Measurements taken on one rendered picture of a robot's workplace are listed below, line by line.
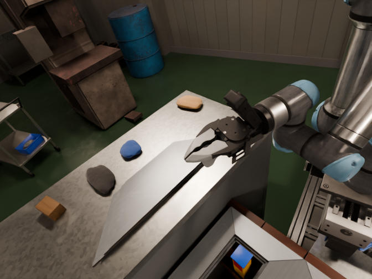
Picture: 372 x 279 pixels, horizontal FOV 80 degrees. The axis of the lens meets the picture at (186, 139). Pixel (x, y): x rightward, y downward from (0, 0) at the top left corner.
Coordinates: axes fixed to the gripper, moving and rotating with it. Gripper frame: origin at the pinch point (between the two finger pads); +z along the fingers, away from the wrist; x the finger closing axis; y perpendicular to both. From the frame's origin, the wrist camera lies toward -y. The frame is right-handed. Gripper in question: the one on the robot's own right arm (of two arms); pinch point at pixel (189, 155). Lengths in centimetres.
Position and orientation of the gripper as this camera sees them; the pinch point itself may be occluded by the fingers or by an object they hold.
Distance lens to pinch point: 46.2
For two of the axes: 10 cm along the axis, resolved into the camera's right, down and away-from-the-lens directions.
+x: -5.1, -6.3, 5.9
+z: -8.5, 4.7, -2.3
